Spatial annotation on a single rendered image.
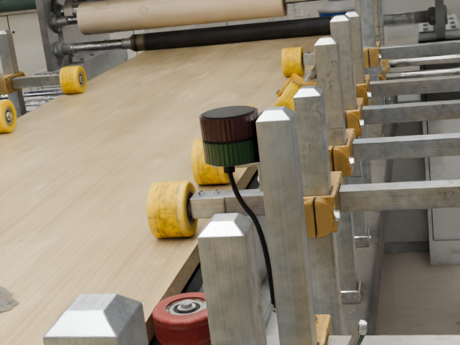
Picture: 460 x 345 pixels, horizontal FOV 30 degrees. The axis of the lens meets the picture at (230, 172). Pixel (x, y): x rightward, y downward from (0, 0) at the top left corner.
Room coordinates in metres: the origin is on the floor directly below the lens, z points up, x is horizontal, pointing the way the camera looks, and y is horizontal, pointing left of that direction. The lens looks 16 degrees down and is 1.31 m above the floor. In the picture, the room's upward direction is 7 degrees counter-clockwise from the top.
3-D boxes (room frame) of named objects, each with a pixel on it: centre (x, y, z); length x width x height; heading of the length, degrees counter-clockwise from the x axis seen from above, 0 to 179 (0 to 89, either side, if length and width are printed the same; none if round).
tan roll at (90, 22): (3.26, -0.09, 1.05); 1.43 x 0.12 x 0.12; 76
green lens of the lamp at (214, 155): (0.85, -0.01, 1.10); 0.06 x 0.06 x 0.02
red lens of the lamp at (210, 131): (0.85, -0.01, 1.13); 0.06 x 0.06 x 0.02
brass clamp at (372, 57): (2.32, -0.42, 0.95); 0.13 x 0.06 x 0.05; 166
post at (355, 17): (1.81, -0.29, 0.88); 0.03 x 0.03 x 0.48; 76
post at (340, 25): (1.57, -0.23, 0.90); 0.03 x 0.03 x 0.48; 76
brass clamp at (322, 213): (1.10, -0.12, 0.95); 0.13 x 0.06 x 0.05; 166
